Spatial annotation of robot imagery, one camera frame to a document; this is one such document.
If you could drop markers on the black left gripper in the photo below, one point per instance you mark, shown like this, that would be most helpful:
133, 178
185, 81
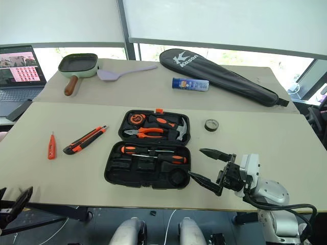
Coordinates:
5, 214

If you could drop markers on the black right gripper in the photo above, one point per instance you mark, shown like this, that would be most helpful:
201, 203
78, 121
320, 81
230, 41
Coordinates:
231, 176

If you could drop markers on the black electrical tape roll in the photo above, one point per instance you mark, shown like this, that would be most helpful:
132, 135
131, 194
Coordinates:
211, 125

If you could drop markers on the orange voltage tester pen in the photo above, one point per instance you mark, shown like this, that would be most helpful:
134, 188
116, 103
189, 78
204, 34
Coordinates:
52, 148

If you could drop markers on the orange black utility knife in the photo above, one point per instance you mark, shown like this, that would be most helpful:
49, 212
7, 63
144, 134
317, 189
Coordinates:
84, 141

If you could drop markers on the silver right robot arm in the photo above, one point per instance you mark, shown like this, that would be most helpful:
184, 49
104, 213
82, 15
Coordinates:
273, 192

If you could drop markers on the orange black screwdriver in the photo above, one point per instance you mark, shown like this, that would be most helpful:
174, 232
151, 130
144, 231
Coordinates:
130, 149
176, 160

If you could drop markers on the silver rounded robot leg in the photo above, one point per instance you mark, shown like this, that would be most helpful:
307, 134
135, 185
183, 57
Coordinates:
127, 232
191, 232

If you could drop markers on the small black clip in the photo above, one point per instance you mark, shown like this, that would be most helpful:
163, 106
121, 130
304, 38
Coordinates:
152, 212

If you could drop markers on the blue white tube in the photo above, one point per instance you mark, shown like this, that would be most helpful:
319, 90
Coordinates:
190, 84

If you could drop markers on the flat black device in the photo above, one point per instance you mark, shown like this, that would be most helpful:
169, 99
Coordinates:
19, 111

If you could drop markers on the orange black tape measure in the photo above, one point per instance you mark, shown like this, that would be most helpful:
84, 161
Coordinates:
137, 119

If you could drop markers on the black racket bag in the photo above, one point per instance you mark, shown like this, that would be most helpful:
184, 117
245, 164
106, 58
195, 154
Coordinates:
217, 74

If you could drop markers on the small white object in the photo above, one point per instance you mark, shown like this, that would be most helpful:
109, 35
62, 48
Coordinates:
294, 88

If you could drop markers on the black office chair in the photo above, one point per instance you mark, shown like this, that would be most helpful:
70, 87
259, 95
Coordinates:
318, 122

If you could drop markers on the open laptop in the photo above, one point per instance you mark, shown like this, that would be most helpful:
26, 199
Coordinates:
18, 76

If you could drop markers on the purple spatula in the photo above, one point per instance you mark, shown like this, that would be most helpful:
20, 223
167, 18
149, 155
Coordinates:
108, 74

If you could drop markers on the green square frying pan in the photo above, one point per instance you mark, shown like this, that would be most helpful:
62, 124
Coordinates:
78, 65

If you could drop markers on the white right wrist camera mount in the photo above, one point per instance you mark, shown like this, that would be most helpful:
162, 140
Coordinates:
249, 167

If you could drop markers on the black table frame bar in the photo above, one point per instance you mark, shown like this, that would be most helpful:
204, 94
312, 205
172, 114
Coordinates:
64, 210

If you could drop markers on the black table frame bracket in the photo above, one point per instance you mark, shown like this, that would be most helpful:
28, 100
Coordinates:
245, 218

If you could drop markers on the grey window frame post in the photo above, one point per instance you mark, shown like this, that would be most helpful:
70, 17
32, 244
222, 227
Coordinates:
126, 30

